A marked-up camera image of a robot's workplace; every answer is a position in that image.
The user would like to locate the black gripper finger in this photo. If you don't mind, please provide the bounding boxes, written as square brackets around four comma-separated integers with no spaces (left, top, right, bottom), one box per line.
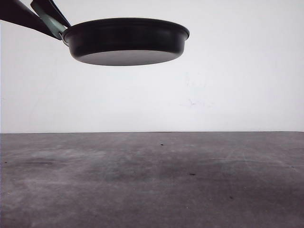
[0,0,57,39]
[30,0,71,27]

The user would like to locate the black frying pan mint handle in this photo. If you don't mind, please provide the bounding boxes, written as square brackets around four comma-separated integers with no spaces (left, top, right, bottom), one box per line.
[31,2,190,67]

